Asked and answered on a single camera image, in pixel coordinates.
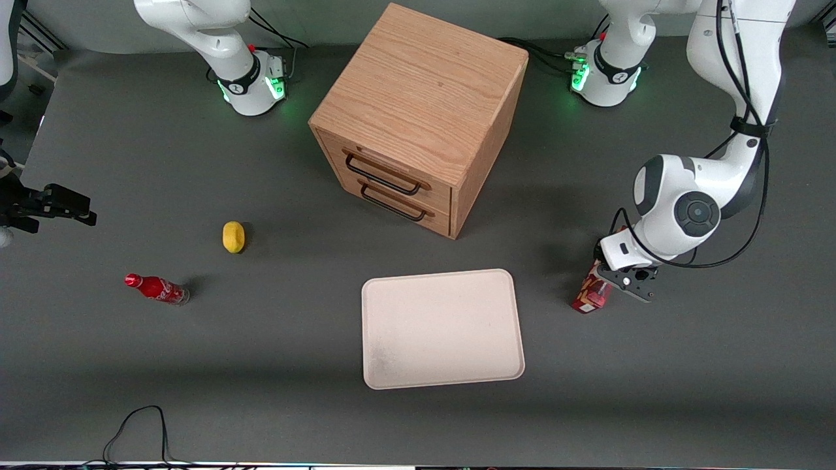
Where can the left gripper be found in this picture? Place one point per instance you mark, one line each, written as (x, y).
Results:
(597, 252)

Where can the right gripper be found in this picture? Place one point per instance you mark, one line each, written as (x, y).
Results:
(34, 203)

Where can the red cookie box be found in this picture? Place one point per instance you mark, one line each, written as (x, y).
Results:
(591, 297)

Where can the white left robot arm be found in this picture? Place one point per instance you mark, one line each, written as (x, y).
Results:
(738, 52)

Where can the beige rectangular tray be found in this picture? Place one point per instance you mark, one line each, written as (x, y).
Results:
(437, 329)

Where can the red cola bottle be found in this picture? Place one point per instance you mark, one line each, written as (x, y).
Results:
(153, 288)

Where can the yellow lemon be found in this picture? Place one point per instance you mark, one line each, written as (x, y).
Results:
(233, 236)

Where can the dark grey table mat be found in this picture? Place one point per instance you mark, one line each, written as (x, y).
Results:
(196, 378)

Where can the oak wooden drawer cabinet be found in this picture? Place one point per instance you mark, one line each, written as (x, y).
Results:
(424, 91)

